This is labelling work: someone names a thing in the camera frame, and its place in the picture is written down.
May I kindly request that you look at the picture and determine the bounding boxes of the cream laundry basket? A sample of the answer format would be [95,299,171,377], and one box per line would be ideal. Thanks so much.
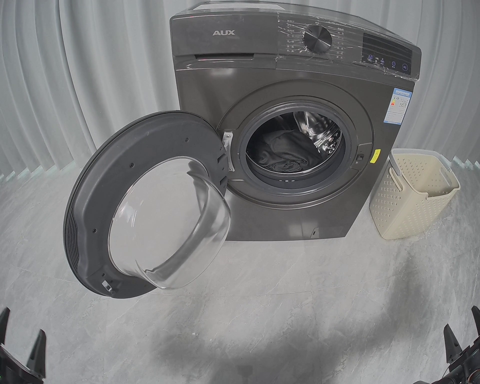
[370,148,461,241]

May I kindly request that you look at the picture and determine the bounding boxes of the white curtain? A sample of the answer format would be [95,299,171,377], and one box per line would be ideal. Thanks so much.
[0,0,480,181]

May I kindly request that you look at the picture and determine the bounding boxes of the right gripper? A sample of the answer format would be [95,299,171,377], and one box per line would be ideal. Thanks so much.
[431,305,480,384]

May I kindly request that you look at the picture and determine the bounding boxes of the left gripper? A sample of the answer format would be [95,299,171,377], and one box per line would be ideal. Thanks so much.
[0,307,47,384]

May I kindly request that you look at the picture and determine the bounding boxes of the heap of dark clothes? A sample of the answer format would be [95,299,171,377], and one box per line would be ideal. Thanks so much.
[246,129,324,173]

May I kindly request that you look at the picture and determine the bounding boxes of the washing machine door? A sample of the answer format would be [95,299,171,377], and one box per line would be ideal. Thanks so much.
[63,110,232,299]

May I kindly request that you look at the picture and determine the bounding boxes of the grey washing machine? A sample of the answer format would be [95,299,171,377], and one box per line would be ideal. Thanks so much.
[169,0,422,242]

